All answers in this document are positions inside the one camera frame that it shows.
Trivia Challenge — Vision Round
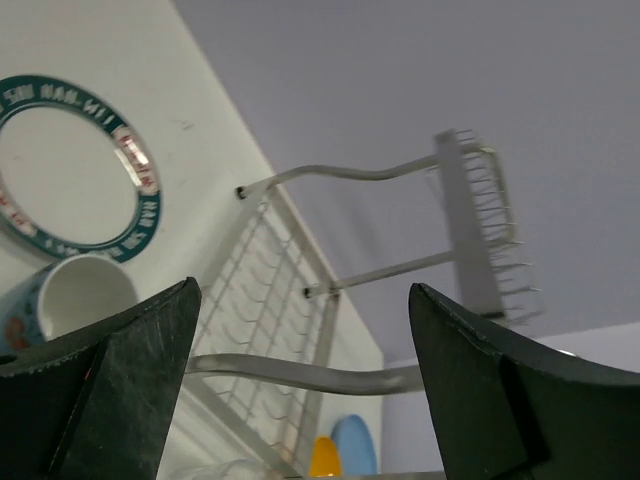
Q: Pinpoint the light blue plate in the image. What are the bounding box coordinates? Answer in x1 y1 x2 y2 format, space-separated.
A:
331 414 378 476

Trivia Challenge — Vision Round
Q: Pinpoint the yellow ribbed bowl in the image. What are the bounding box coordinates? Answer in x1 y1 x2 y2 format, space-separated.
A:
309 436 343 477

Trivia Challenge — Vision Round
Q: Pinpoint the steel wire dish rack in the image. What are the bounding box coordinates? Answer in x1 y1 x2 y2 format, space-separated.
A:
159 130 543 479

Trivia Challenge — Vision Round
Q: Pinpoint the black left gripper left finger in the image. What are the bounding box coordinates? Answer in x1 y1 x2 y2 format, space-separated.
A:
1 277 201 479

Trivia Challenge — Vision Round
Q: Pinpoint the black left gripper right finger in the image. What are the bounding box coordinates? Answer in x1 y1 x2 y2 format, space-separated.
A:
408 284 639 479

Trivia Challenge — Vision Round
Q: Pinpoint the white plate green rim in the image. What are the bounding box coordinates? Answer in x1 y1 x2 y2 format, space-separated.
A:
1 74 163 263

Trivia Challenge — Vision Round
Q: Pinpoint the clear drinking glass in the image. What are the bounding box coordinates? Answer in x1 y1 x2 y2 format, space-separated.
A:
168 459 281 480

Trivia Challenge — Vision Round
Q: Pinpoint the blue white mug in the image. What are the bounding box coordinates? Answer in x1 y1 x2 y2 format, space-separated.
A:
1 254 140 355

